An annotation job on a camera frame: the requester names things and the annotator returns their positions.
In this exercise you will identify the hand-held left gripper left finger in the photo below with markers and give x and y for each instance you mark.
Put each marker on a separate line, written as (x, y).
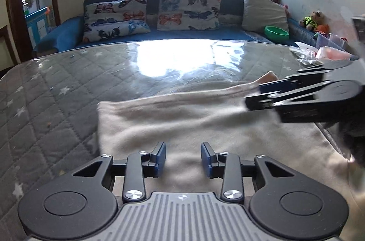
(158, 158)

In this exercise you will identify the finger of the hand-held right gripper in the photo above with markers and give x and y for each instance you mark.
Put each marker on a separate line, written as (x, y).
(268, 101)
(275, 86)

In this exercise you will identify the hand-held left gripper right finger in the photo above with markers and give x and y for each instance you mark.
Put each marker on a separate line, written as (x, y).
(207, 159)

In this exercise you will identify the beige cloth garment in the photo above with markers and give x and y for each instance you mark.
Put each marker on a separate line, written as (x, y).
(199, 121)

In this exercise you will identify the crumpled clear plastic bags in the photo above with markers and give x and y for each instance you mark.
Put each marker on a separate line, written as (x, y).
(310, 54)

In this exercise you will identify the green plastic bowl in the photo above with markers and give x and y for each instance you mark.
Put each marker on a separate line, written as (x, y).
(276, 33)

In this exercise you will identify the clear plastic container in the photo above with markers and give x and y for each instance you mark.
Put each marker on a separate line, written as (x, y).
(332, 41)

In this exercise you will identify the orange toy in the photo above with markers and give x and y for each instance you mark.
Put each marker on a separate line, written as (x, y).
(322, 29)

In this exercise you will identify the teddy bear with yellow vest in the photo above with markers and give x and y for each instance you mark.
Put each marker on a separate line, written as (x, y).
(311, 21)

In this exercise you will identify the grey pillow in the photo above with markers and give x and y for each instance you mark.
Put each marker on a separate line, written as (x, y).
(263, 11)

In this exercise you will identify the grey quilted star table cover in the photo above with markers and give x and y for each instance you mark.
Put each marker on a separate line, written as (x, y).
(57, 115)

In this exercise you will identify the butterfly print cushion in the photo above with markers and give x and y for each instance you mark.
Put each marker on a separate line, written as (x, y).
(188, 8)
(117, 18)

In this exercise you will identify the blue sofa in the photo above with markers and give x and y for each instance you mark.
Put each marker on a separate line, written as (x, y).
(60, 35)

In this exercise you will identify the blue cabinet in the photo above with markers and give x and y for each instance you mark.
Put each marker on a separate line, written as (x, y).
(37, 27)

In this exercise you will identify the dark wooden door frame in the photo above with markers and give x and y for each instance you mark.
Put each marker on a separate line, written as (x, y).
(15, 1)

